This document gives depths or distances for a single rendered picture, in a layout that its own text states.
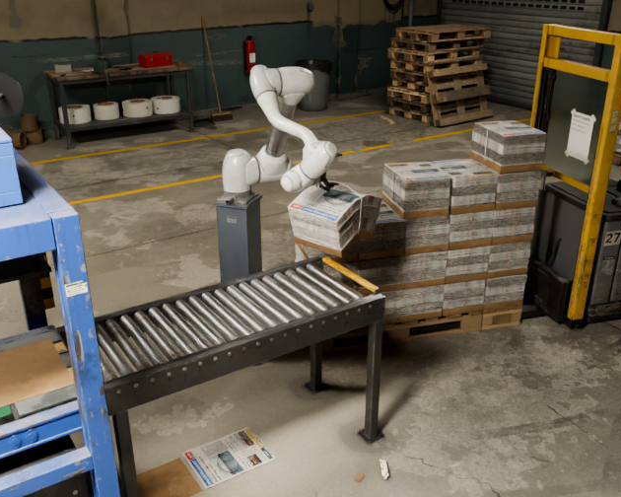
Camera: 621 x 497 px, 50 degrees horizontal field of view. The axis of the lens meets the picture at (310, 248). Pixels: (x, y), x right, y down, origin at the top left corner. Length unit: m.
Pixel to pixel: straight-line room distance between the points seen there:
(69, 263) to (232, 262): 1.84
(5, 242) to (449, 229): 2.73
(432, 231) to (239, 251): 1.16
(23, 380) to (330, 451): 1.51
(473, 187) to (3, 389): 2.71
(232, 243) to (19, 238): 1.91
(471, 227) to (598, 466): 1.50
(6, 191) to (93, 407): 0.74
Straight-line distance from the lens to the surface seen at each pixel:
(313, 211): 3.11
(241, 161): 3.59
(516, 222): 4.27
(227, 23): 10.57
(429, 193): 3.90
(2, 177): 2.13
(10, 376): 2.74
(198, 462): 3.38
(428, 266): 4.08
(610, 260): 4.60
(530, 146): 4.15
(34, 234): 2.01
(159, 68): 9.39
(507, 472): 3.42
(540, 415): 3.82
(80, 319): 2.15
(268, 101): 3.16
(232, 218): 3.68
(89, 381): 2.26
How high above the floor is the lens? 2.22
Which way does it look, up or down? 24 degrees down
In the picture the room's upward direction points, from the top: straight up
